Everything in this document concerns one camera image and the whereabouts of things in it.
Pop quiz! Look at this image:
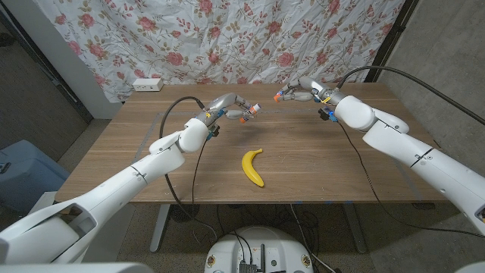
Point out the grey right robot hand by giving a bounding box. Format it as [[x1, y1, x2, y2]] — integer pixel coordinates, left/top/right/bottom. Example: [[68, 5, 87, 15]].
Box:
[[273, 76, 343, 105]]

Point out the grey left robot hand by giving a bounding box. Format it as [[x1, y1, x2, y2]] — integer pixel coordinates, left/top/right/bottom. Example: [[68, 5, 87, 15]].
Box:
[[196, 93, 257, 127]]

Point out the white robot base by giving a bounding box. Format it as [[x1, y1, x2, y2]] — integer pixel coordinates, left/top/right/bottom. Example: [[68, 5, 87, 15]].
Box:
[[204, 226, 314, 273]]

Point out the yellow toy banana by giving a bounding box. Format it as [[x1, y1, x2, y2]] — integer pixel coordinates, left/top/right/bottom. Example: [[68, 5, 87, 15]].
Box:
[[241, 148, 265, 188]]

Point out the floral backdrop cloth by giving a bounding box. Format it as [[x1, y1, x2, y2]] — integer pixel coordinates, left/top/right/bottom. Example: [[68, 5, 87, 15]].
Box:
[[33, 0, 406, 104]]

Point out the white power strip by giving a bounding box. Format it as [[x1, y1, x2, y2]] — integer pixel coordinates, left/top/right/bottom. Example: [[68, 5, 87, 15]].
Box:
[[132, 77, 164, 93]]

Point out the black backdrop stand pole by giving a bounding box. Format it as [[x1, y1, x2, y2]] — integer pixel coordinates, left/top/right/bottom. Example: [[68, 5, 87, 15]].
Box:
[[364, 0, 421, 83]]

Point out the grey table leg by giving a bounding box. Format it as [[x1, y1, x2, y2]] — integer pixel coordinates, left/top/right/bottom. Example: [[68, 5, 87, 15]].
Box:
[[149, 204, 171, 254], [343, 204, 368, 254]]

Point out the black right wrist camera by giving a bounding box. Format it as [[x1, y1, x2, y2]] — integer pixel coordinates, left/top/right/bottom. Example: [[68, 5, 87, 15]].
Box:
[[318, 107, 339, 124]]

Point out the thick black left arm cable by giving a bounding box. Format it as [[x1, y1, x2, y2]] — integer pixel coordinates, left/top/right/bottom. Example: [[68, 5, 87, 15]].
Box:
[[158, 96, 219, 240]]

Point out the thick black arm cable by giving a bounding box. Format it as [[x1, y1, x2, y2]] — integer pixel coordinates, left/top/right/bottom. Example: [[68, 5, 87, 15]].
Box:
[[158, 96, 219, 240], [336, 65, 485, 126]]

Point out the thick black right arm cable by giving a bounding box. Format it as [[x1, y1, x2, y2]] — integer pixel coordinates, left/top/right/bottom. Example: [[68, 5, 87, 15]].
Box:
[[336, 65, 485, 126]]

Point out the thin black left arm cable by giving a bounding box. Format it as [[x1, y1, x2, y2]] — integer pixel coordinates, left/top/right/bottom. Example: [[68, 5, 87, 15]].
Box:
[[190, 138, 208, 206]]

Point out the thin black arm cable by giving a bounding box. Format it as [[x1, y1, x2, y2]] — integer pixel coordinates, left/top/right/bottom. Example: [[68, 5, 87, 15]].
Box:
[[190, 138, 208, 206], [336, 121, 485, 239]]

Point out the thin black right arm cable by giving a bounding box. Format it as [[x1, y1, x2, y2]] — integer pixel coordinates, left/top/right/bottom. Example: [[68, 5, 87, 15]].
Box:
[[336, 121, 485, 239]]

